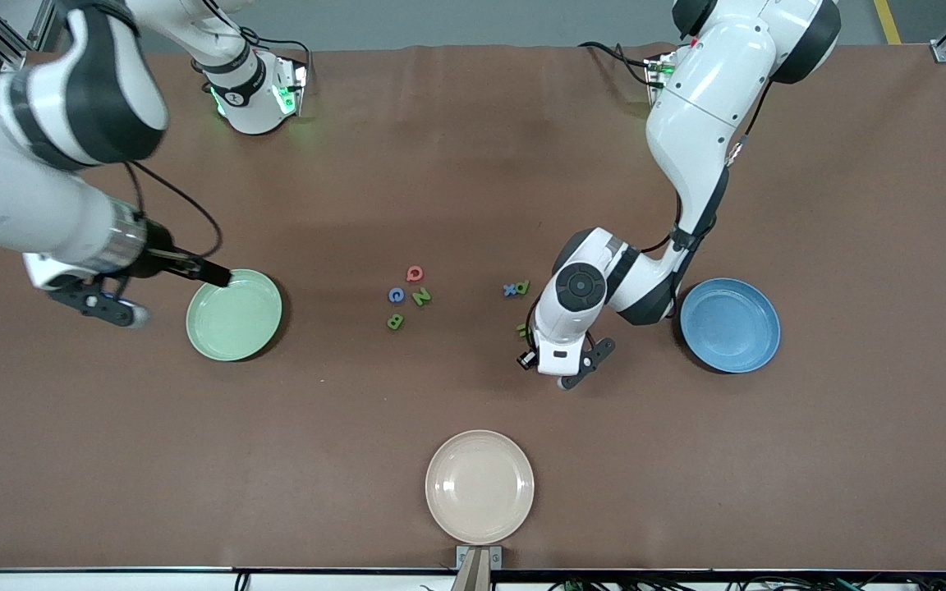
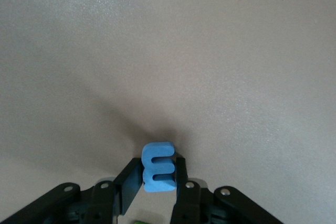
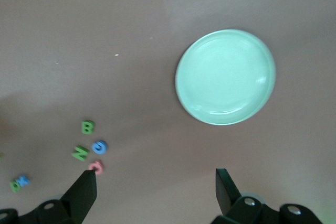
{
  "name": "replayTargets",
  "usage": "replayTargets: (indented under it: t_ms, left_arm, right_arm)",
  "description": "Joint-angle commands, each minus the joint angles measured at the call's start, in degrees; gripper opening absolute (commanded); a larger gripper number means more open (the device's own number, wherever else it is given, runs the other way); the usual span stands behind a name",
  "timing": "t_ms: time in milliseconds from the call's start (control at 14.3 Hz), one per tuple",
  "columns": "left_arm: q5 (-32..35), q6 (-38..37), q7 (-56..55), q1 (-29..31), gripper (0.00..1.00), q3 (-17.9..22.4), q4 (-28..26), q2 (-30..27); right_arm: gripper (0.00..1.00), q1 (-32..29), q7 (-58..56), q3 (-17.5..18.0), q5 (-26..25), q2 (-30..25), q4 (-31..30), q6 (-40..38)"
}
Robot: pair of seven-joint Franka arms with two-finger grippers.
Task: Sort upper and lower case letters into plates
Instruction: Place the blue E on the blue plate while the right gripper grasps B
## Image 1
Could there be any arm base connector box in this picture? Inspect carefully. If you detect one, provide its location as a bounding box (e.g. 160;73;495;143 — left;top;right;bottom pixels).
644;52;679;87
272;54;310;116

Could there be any light green plate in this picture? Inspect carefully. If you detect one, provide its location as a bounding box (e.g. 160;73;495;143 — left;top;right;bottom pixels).
186;268;283;362

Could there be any beige plate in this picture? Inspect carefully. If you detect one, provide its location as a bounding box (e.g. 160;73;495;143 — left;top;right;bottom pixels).
425;429;535;545

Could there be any brown table cover sheet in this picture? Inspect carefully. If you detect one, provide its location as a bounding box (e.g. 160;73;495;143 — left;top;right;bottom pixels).
0;43;946;571

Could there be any blue plate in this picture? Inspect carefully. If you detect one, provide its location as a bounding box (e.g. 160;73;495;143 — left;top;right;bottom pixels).
680;277;782;374

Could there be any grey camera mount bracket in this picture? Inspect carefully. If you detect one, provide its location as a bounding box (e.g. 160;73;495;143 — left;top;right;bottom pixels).
455;545;503;591

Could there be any black base cable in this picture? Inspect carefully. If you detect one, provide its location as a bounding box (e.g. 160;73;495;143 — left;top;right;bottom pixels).
578;41;663;87
239;29;314;87

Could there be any white table edge rail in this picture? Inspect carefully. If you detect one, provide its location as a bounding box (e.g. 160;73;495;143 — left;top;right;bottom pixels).
0;569;946;591

